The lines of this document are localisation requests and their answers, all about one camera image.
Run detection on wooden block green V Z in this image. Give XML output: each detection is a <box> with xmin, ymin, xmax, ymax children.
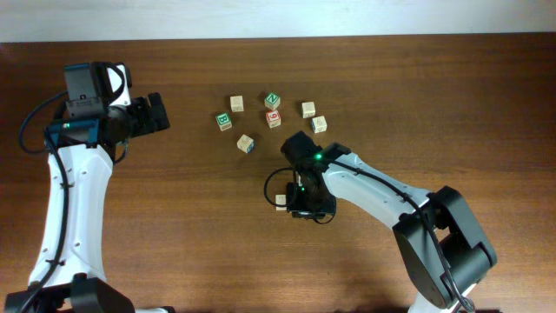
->
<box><xmin>275</xmin><ymin>194</ymin><xmax>287</xmax><ymax>211</ymax></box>

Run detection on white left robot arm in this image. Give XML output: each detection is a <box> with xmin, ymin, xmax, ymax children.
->
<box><xmin>4</xmin><ymin>62</ymin><xmax>170</xmax><ymax>312</ymax></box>

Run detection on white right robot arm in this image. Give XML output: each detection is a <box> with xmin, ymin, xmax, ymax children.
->
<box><xmin>281</xmin><ymin>131</ymin><xmax>497</xmax><ymax>312</ymax></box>

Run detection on wooden block number 4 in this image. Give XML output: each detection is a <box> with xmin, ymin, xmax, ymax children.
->
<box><xmin>311</xmin><ymin>116</ymin><xmax>328</xmax><ymax>134</ymax></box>

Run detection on wooden block green B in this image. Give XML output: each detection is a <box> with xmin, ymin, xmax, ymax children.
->
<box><xmin>215</xmin><ymin>112</ymin><xmax>233</xmax><ymax>131</ymax></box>

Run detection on wooden block blue 5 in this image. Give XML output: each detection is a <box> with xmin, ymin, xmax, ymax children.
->
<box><xmin>236</xmin><ymin>134</ymin><xmax>255</xmax><ymax>154</ymax></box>

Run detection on wooden block red 9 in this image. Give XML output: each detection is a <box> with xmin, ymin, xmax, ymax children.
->
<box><xmin>266</xmin><ymin>110</ymin><xmax>281</xmax><ymax>129</ymax></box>

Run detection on plain wooden picture block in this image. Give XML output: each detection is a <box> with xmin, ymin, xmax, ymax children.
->
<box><xmin>301</xmin><ymin>102</ymin><xmax>316</xmax><ymax>118</ymax></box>

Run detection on wooden block red E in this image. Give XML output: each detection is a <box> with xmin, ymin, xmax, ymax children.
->
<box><xmin>230</xmin><ymin>96</ymin><xmax>244</xmax><ymax>112</ymax></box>

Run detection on wooden block green N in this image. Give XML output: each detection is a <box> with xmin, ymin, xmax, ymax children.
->
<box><xmin>264</xmin><ymin>92</ymin><xmax>281</xmax><ymax>110</ymax></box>

